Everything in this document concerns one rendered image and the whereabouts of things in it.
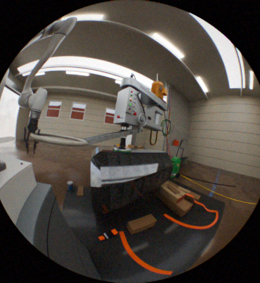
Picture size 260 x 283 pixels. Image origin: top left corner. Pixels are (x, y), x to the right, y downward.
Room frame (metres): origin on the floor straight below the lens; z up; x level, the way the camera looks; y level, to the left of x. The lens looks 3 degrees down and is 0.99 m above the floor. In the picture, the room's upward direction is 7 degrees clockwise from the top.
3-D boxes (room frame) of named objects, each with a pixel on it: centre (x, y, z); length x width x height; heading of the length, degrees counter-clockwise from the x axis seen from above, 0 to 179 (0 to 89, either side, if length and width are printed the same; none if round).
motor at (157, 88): (1.38, -0.42, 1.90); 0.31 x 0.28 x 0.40; 43
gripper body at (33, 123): (0.30, 0.65, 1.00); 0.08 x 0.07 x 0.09; 149
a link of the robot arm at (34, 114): (0.30, 0.64, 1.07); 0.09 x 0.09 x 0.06
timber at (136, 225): (0.57, -0.24, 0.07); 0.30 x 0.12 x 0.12; 114
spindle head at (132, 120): (1.00, 0.02, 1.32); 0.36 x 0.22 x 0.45; 133
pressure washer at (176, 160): (2.10, -1.37, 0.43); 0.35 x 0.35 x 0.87; 11
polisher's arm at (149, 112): (1.20, -0.22, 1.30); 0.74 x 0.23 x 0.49; 133
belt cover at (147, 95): (1.18, -0.18, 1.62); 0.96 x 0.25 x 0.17; 133
